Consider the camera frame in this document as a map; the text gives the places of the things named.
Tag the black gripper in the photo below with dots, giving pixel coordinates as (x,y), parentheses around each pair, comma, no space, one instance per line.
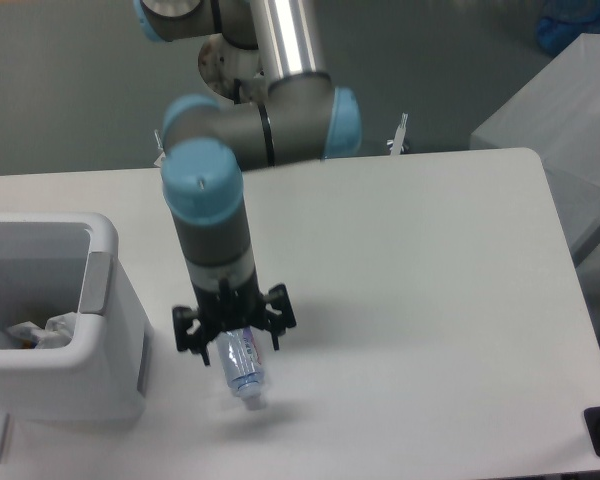
(229,309)

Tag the clear crushed plastic bottle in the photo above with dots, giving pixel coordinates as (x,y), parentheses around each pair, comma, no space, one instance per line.
(242,366)

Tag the white wrapper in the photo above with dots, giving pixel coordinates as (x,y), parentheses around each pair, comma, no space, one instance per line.
(58,332)

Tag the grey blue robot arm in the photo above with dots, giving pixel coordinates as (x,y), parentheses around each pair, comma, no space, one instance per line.
(208,148)

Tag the white trash can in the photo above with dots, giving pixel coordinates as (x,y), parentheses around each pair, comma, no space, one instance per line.
(74,337)

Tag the metal clamp bolt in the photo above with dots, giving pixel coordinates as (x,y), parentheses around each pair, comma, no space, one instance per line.
(399,144)

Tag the grey covered box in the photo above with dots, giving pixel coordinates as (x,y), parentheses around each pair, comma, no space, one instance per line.
(557,115)

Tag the blue plastic bag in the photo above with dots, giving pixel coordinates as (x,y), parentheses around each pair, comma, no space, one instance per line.
(561,22)

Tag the white bracket with bolts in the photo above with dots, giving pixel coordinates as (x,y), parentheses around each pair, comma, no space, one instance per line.
(160,149)

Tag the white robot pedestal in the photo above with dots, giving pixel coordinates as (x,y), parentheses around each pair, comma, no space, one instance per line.
(232,73)

